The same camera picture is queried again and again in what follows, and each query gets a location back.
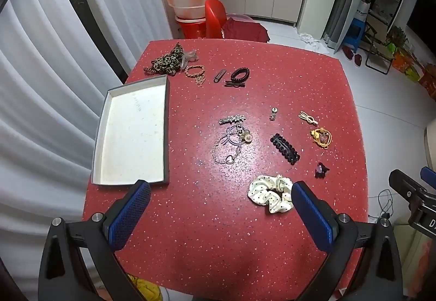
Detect small purple hair claw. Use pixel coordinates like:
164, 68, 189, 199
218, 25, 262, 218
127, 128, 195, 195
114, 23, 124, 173
314, 162, 331, 179

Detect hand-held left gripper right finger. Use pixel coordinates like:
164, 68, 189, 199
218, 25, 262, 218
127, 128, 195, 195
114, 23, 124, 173
291, 180, 404, 301

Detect yellow bag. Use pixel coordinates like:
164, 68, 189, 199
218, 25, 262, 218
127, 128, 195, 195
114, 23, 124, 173
127, 274, 165, 301

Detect clear plastic hair claw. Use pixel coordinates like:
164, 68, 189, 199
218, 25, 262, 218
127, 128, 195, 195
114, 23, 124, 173
181, 49, 199, 71

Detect white cloth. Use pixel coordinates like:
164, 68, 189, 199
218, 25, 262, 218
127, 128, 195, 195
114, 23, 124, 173
299, 33, 330, 54

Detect black cable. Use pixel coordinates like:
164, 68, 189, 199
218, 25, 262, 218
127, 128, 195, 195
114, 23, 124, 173
369, 189, 396, 220

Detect pair of red slippers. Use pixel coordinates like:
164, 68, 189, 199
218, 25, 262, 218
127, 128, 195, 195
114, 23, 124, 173
341, 45, 364, 67

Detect dark red cloth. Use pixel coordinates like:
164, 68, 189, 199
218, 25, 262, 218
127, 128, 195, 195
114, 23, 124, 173
221, 17, 272, 43

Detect pearl charm hair tie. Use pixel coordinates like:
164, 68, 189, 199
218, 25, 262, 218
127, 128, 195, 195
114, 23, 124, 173
237, 128, 255, 144

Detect white pleated curtain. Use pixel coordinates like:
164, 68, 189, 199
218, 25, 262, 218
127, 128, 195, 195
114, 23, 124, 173
0, 0, 186, 220

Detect red plastic chair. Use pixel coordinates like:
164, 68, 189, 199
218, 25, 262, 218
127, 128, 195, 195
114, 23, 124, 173
204, 0, 227, 39

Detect red plastic bucket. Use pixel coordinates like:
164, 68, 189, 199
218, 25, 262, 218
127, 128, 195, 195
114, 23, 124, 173
175, 15, 208, 39

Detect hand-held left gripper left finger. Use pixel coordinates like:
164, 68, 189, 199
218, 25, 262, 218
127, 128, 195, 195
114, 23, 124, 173
38, 179, 152, 301

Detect silver star hair clip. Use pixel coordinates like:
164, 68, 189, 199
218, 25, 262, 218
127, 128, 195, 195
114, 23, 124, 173
219, 114, 246, 125

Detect folding chair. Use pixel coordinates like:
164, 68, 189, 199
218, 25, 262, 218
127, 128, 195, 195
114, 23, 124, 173
364, 20, 396, 76

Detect blue plastic stool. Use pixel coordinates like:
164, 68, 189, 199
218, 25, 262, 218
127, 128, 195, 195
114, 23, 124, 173
347, 18, 367, 54

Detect black spiral hair tie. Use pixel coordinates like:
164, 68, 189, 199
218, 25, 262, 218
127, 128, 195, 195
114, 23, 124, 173
230, 68, 250, 82

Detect clear bead heart bracelet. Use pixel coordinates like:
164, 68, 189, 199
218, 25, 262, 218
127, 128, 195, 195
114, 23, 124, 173
213, 126, 243, 166

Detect colourful boxes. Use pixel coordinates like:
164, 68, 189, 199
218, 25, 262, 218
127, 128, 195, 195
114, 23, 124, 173
391, 47, 436, 99

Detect leopard print scrunchie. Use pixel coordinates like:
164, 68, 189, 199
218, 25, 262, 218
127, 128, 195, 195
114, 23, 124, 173
143, 43, 184, 77

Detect cream looped hair clip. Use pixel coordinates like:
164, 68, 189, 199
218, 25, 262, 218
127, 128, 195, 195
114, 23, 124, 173
299, 111, 319, 126

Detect white polka dot scrunchie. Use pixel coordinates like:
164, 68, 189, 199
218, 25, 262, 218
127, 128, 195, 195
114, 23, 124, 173
247, 174, 294, 214

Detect black beaded snap clip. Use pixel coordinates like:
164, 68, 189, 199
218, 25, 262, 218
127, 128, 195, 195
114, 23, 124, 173
270, 133, 302, 165

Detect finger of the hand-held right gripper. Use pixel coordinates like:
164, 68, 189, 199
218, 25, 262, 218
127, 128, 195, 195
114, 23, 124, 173
420, 166, 436, 191
389, 169, 426, 201

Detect green potted plant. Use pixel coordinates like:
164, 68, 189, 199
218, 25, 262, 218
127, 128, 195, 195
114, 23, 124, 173
386, 26, 409, 47

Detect grey cardboard tray box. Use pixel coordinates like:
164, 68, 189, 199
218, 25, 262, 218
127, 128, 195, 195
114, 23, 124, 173
91, 74, 170, 186

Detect yellow charm hair tie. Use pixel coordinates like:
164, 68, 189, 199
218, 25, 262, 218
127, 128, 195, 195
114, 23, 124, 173
310, 128, 332, 149

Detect tan braided hair tie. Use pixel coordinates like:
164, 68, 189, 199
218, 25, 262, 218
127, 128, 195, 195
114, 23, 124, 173
185, 64, 207, 86

